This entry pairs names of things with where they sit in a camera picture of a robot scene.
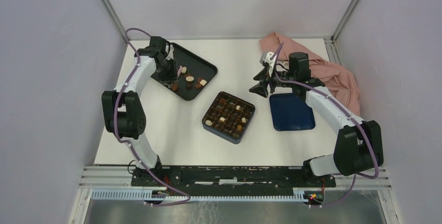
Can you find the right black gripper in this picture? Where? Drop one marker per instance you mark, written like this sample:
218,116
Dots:
265,78

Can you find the black plastic tray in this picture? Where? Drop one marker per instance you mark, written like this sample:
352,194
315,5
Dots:
199,73

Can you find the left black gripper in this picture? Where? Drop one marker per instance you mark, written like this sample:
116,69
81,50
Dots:
171,77

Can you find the white slotted cable duct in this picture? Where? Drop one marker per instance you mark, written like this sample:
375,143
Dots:
152,195

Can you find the blue chocolate box with insert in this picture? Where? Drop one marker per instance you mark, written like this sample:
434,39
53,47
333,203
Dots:
224,105

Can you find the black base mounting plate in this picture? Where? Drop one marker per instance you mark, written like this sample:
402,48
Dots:
230,180

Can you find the blue box lid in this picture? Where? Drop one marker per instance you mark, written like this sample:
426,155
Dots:
290,113

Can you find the pink cat paw tongs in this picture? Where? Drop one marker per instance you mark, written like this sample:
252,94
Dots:
179,71

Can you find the pink cloth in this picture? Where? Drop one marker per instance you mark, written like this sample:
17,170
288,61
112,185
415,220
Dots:
339,80

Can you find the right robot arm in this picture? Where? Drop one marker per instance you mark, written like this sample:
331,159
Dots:
358,148

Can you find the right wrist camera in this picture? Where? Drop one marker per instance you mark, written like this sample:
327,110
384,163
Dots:
268,58

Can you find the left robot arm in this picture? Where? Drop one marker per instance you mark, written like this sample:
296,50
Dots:
123,112

